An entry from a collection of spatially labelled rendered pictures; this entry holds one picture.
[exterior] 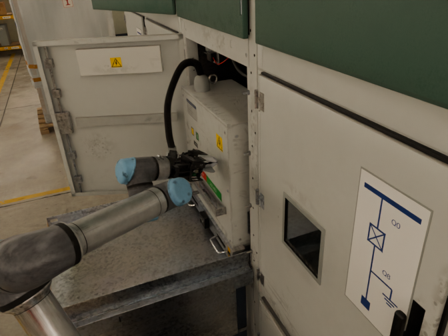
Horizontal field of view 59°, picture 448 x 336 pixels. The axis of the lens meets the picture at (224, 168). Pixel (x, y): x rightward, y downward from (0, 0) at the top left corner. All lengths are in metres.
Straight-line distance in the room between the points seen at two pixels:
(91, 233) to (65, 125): 1.09
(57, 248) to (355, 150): 0.59
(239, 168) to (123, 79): 0.76
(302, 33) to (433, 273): 0.48
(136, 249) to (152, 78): 0.73
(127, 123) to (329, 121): 1.22
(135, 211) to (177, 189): 0.13
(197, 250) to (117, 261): 0.30
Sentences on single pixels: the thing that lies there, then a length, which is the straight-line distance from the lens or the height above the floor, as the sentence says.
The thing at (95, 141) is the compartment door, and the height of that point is 1.11.
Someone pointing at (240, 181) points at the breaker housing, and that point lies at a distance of 1.30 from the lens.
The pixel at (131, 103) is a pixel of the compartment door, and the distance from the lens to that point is 1.83.
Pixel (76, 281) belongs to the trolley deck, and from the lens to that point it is 1.56.
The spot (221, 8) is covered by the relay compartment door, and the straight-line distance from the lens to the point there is 1.21.
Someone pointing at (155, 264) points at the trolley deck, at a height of 0.85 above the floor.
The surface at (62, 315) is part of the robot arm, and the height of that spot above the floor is 1.15.
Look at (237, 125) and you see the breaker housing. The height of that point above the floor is 1.38.
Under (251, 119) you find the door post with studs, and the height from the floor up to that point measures 1.42.
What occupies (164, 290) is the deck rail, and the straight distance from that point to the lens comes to 1.41.
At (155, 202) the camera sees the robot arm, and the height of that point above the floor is 1.31.
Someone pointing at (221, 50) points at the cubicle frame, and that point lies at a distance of 1.30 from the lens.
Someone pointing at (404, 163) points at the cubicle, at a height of 1.55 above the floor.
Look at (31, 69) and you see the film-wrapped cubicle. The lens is 5.38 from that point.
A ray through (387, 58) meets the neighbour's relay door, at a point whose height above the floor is 1.69.
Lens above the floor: 1.83
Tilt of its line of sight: 28 degrees down
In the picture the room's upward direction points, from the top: 3 degrees counter-clockwise
